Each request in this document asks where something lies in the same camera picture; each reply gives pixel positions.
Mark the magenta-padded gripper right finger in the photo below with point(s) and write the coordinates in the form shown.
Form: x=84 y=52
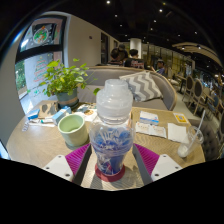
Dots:
x=146 y=159

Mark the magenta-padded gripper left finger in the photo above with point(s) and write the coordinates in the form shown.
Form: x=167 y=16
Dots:
x=78 y=158

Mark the clear blue-labelled water bottle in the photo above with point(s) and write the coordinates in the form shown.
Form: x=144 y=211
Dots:
x=111 y=140

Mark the pale green mug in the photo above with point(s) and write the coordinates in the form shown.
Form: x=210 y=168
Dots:
x=75 y=135

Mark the white printed leaflet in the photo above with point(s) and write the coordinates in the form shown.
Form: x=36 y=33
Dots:
x=150 y=130

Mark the flat round red coaster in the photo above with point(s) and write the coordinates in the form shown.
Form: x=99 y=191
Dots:
x=110 y=178

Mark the white paper napkin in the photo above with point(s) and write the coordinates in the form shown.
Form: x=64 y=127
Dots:
x=176 y=132

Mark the clear plastic cup with straw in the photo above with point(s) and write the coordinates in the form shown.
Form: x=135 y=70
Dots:
x=188 y=146

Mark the tall light blue box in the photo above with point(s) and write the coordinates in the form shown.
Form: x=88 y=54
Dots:
x=61 y=115

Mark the long white tube box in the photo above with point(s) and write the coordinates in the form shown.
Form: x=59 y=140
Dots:
x=41 y=122

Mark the yellow card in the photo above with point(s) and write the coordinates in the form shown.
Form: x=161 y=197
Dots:
x=181 y=117

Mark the brown paper envelope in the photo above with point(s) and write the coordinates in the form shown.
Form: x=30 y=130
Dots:
x=48 y=109

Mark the pill blister pack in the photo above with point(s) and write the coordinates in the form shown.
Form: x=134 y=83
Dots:
x=25 y=126

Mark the small blue white box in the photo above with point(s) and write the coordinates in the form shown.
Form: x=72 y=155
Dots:
x=33 y=114

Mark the grey zigzag cushion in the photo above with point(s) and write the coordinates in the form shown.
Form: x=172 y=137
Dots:
x=143 y=87

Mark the green potted plant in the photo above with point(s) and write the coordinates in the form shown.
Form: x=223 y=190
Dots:
x=63 y=78

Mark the grey curved sofa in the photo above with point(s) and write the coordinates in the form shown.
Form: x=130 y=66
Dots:
x=100 y=75

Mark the group of round-backed chairs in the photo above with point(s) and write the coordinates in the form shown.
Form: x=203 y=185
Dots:
x=196 y=88

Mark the person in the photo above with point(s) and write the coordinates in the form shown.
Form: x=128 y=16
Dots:
x=115 y=58
x=160 y=67
x=134 y=60

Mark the round wreath window decoration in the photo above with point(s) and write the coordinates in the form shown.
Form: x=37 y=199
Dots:
x=41 y=35

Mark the group of ceiling spotlights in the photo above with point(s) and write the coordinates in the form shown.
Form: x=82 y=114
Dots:
x=108 y=2

